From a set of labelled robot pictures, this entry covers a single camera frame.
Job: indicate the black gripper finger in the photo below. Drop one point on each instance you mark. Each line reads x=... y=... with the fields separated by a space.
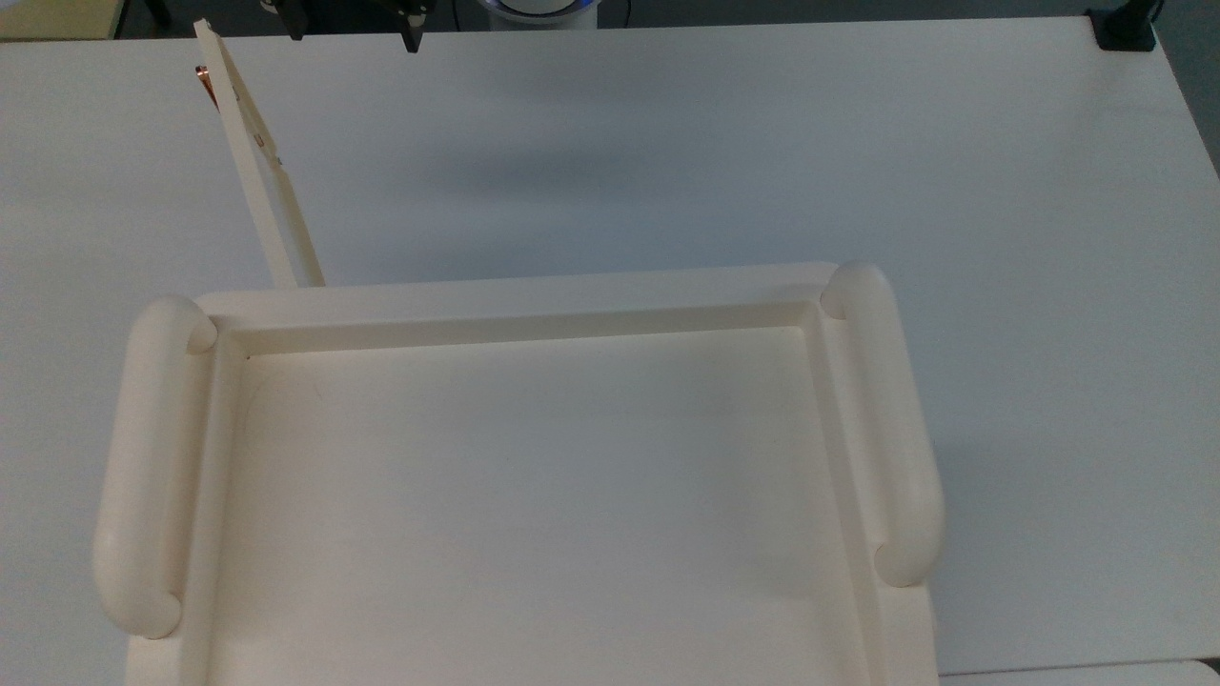
x=411 y=27
x=295 y=19

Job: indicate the cream cabinet door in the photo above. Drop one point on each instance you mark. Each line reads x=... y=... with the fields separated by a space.
x=267 y=181

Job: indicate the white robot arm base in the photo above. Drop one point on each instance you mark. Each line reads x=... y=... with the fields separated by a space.
x=538 y=10

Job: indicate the cream plastic cabinet body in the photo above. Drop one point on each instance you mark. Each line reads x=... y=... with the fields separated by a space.
x=534 y=495

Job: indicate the light wooden desk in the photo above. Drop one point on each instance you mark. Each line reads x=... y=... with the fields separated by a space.
x=57 y=17

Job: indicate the black table clamp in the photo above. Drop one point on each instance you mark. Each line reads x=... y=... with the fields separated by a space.
x=1125 y=29

